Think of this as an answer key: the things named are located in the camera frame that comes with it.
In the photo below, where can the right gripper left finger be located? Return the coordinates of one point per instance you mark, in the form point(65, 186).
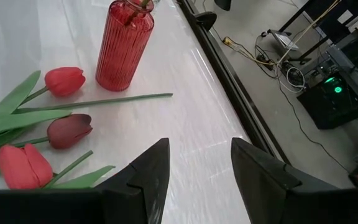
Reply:
point(141, 193)

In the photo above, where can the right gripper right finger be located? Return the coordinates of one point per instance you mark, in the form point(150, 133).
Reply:
point(266, 193)

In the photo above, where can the pink artificial tulip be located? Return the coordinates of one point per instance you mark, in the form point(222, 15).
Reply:
point(145, 2)

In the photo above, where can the red ribbed glass vase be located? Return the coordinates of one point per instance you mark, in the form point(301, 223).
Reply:
point(120, 56)

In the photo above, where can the black computer tower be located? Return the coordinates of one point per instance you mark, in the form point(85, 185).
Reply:
point(331, 109)

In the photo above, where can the grey flat device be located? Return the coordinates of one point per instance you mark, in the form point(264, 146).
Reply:
point(283, 40)

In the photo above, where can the black metal desk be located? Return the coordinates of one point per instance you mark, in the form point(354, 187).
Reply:
point(322, 18)

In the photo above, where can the black stand foot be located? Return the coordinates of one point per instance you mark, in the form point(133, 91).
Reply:
point(223, 3)

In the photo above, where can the black metal table frame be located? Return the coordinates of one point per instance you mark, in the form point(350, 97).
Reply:
point(228, 82)

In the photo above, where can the black clamp mount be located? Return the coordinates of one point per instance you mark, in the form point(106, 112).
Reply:
point(205, 19)

